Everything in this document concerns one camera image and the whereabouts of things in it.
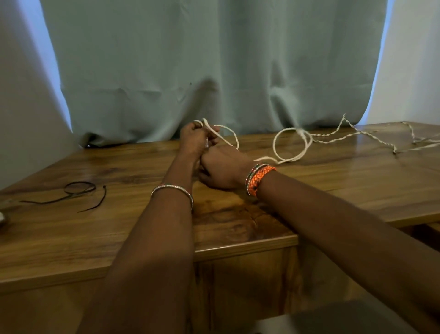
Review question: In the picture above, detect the teal fabric curtain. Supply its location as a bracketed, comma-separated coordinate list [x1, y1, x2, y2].
[39, 0, 388, 148]

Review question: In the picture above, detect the wooden drawer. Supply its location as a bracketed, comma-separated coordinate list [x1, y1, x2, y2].
[409, 222, 440, 252]

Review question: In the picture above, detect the orange braided bracelet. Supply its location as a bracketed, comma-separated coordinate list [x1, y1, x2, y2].
[248, 166, 277, 199]
[244, 162, 270, 196]

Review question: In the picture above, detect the person's left hand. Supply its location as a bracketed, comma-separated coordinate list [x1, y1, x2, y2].
[178, 120, 220, 162]

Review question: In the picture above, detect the silver beaded bangle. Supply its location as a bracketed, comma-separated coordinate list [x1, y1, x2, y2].
[150, 184, 194, 210]

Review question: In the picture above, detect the person's left forearm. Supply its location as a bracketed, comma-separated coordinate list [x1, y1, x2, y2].
[77, 153, 200, 334]

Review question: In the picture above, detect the wooden desk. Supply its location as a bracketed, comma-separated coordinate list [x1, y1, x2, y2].
[0, 121, 440, 334]

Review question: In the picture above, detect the short black twist tie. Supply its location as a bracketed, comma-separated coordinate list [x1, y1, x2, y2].
[77, 185, 107, 213]

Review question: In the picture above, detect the long black twist tie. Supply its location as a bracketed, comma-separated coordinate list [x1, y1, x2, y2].
[19, 181, 97, 206]

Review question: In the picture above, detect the person's right hand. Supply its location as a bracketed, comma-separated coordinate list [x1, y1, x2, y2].
[198, 137, 258, 191]

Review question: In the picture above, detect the plain white cable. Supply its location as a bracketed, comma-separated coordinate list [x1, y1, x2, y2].
[192, 118, 314, 165]

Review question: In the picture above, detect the person's right forearm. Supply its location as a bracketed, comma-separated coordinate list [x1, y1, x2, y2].
[258, 170, 440, 334]

